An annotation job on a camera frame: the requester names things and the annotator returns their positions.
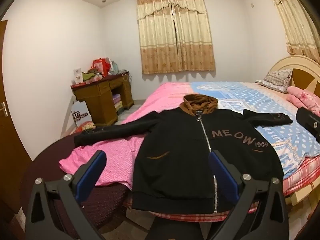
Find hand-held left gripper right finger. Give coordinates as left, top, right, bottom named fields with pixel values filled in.
left=209, top=150, right=290, bottom=240

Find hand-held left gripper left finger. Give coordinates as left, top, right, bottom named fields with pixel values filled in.
left=25, top=150, right=108, bottom=240

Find black jacket with brown hood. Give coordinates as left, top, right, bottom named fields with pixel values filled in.
left=74, top=94, right=293, bottom=214

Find pink folded quilt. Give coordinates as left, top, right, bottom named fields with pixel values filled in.
left=287, top=86, right=320, bottom=117

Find dark maroon round chair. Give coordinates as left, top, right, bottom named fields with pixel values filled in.
left=20, top=134, right=130, bottom=233

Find patterned frilled pillow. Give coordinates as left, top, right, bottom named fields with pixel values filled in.
left=256, top=68, right=293, bottom=93

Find red plaid bed sheet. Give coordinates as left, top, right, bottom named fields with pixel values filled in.
left=122, top=155, right=320, bottom=223

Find floral cushion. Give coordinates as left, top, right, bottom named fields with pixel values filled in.
left=79, top=121, right=96, bottom=132

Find cream wooden bed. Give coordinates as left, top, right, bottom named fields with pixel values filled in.
left=122, top=55, right=320, bottom=224

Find blue polka dot bedsheet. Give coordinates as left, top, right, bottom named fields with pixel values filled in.
left=189, top=81, right=320, bottom=180

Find white printed paper bag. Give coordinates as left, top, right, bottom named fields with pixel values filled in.
left=71, top=101, right=90, bottom=128

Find person's black trouser legs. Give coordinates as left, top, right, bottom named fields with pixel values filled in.
left=147, top=216, right=203, bottom=240

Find brown wooden desk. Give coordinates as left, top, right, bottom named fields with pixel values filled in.
left=71, top=71, right=135, bottom=127

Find stack of colourful boxes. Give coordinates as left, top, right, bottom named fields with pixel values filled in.
left=112, top=94, right=123, bottom=110

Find brown wooden door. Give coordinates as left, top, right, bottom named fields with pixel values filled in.
left=0, top=20, right=34, bottom=230

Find beige floral curtain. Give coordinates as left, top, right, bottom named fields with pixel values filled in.
left=136, top=0, right=216, bottom=75
left=262, top=0, right=320, bottom=64

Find green cloth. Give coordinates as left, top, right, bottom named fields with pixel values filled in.
left=82, top=71, right=97, bottom=82

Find white card box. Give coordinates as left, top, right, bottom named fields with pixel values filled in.
left=72, top=68, right=85, bottom=85

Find red gift bag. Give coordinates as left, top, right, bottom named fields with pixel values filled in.
left=92, top=58, right=110, bottom=77

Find white metal frame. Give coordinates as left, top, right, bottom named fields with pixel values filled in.
left=61, top=95, right=75, bottom=138

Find white cable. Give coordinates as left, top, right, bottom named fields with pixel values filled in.
left=121, top=71, right=133, bottom=84

